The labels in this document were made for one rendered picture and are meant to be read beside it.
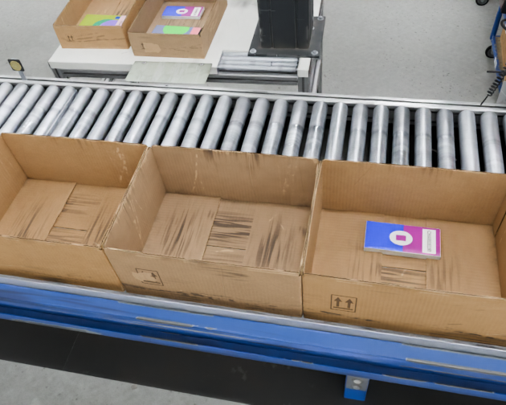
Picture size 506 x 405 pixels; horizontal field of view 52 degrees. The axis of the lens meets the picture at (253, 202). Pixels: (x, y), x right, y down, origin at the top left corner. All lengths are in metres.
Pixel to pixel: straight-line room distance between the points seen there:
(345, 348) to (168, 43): 1.33
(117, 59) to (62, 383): 1.23
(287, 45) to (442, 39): 1.65
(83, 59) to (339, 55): 1.65
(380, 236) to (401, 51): 2.23
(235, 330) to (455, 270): 0.48
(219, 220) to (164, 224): 0.13
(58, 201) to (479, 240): 1.01
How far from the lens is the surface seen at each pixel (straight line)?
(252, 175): 1.19
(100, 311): 1.14
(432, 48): 3.35
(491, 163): 1.60
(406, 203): 1.20
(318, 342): 1.03
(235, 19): 2.17
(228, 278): 1.00
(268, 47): 1.96
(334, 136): 1.60
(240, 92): 1.80
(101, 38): 2.13
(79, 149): 1.31
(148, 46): 2.02
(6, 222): 1.42
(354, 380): 1.18
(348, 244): 1.17
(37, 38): 3.98
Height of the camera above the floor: 1.85
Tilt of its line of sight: 50 degrees down
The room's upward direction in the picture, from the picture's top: 8 degrees counter-clockwise
